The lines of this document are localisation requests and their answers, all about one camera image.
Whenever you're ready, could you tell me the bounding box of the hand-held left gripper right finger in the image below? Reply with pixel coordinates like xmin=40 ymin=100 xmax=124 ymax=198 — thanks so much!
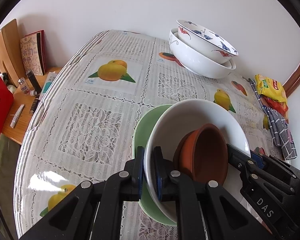
xmin=153 ymin=146 xmax=275 ymax=240

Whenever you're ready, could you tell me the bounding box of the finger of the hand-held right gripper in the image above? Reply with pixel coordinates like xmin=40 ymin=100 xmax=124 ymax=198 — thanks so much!
xmin=250 ymin=150 xmax=300 ymax=180
xmin=226 ymin=144 xmax=297 ymax=196

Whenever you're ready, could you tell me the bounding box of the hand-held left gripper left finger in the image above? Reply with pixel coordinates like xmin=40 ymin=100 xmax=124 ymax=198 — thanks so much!
xmin=19 ymin=146 xmax=145 ymax=240

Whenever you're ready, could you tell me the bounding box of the brown clay bowl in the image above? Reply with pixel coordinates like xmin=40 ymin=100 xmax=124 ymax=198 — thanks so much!
xmin=179 ymin=123 xmax=228 ymax=187
xmin=173 ymin=133 xmax=190 ymax=172

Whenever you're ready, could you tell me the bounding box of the green plate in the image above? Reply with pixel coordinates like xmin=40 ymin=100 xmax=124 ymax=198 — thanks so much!
xmin=132 ymin=104 xmax=178 ymax=225

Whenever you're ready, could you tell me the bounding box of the shallow white bowl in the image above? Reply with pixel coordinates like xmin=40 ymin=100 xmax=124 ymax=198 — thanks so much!
xmin=143 ymin=99 xmax=251 ymax=224

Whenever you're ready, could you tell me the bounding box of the grey checked cloth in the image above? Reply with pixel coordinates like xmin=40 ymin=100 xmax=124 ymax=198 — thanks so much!
xmin=248 ymin=78 xmax=297 ymax=161

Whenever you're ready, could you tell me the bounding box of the red chip packet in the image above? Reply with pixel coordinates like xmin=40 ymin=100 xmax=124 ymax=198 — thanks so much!
xmin=261 ymin=95 xmax=289 ymax=121

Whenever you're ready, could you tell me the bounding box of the yellow chip packet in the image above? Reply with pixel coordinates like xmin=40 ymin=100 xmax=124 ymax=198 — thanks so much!
xmin=254 ymin=74 xmax=287 ymax=103

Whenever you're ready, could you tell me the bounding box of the red pattern white bowl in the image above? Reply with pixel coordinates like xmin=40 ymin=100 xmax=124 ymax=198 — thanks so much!
xmin=171 ymin=29 xmax=237 ymax=70

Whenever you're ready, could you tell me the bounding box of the large plain white bowl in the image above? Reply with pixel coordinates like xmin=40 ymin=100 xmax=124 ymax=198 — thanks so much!
xmin=169 ymin=28 xmax=237 ymax=79

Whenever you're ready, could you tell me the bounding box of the crane pattern white bowl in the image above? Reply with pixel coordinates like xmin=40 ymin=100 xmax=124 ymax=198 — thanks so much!
xmin=176 ymin=19 xmax=239 ymax=64

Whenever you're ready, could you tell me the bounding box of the wooden side table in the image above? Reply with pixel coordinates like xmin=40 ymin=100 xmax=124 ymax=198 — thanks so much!
xmin=1 ymin=66 xmax=63 ymax=145

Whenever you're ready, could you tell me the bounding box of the black pen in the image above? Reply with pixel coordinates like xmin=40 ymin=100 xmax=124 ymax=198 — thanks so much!
xmin=30 ymin=97 xmax=41 ymax=115

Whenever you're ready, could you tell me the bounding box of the white teal box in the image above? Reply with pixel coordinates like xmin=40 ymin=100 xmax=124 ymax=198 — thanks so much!
xmin=41 ymin=71 xmax=63 ymax=100

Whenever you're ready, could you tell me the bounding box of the small white tube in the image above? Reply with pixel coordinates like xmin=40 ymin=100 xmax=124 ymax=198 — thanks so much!
xmin=10 ymin=104 xmax=25 ymax=128

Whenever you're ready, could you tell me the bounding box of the dark cylindrical bottle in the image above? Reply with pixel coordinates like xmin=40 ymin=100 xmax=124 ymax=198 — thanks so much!
xmin=26 ymin=70 xmax=42 ymax=93

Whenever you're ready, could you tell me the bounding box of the small glass bottle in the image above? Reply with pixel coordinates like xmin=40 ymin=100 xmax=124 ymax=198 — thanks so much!
xmin=18 ymin=78 xmax=30 ymax=93

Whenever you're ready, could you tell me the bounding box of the doodle cover booklet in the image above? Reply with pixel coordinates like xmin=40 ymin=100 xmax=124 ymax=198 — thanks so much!
xmin=20 ymin=30 xmax=47 ymax=76

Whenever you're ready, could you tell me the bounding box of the wooden cutting board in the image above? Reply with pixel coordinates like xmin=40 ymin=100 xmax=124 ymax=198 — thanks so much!
xmin=1 ymin=19 xmax=24 ymax=87

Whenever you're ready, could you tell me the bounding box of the brown wooden door frame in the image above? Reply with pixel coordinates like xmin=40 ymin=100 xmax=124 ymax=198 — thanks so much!
xmin=282 ymin=52 xmax=300 ymax=98

